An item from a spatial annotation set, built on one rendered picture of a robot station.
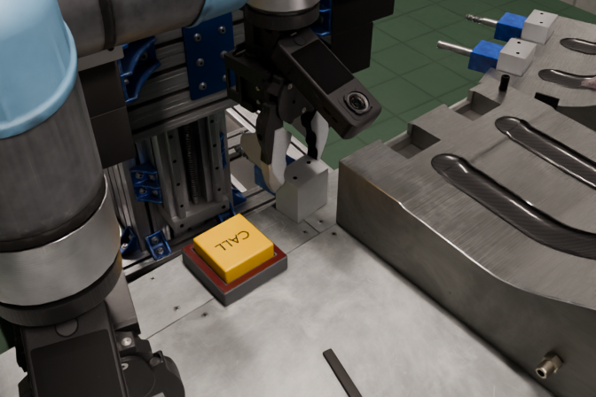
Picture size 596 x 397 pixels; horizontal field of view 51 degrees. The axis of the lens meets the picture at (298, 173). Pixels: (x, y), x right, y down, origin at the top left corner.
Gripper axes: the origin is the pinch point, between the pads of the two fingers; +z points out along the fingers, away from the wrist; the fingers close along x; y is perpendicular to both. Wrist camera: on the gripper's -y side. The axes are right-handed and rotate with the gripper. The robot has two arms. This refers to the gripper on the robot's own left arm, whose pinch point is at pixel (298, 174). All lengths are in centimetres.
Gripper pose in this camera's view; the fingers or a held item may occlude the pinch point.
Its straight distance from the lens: 70.8
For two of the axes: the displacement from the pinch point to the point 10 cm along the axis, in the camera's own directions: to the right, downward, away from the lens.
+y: -7.1, -4.5, 5.4
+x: -7.0, 4.6, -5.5
